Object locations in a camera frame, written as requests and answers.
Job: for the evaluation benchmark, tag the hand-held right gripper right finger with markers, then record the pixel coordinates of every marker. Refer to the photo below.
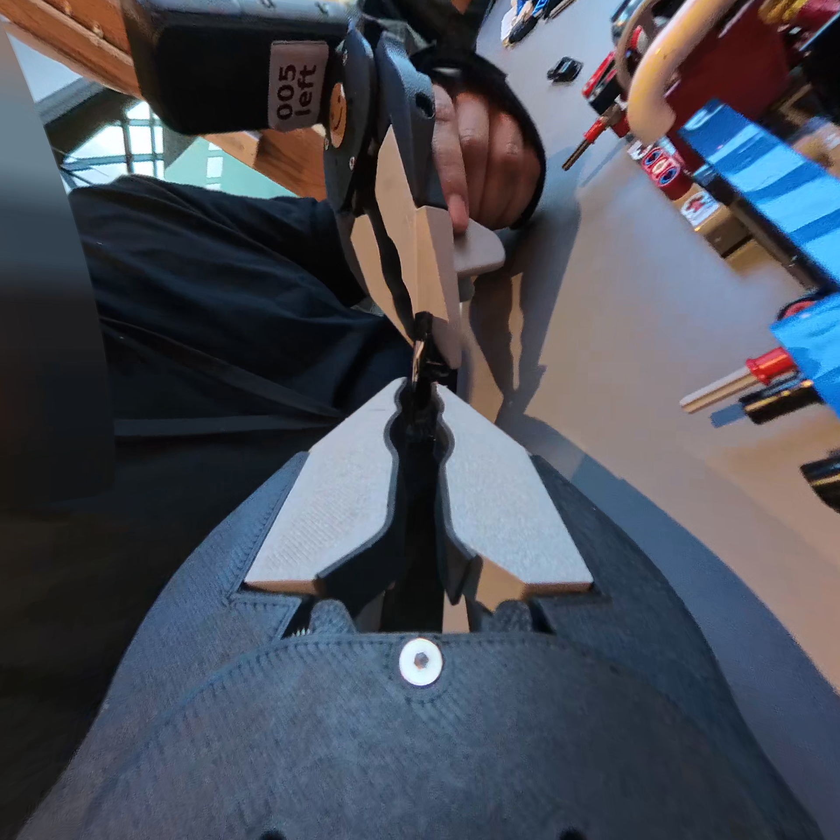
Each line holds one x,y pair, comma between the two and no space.
512,512

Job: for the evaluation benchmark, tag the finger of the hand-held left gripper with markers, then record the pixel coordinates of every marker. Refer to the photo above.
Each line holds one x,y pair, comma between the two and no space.
377,269
426,262

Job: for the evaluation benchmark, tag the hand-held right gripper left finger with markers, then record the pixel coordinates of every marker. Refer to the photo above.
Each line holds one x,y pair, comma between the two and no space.
328,505

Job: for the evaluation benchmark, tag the black brick connector piece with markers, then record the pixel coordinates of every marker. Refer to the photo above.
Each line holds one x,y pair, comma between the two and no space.
423,367

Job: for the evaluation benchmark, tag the toy brick car model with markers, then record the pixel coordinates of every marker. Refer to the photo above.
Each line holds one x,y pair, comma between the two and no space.
754,164

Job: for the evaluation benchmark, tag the person's left hand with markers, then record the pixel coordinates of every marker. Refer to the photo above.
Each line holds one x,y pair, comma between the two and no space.
485,164

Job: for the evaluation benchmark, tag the person's black clothing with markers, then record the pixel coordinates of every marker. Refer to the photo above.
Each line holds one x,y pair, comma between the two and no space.
164,459

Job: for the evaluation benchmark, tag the small black brick assembly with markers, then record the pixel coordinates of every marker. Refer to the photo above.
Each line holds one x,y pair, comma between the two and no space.
564,69

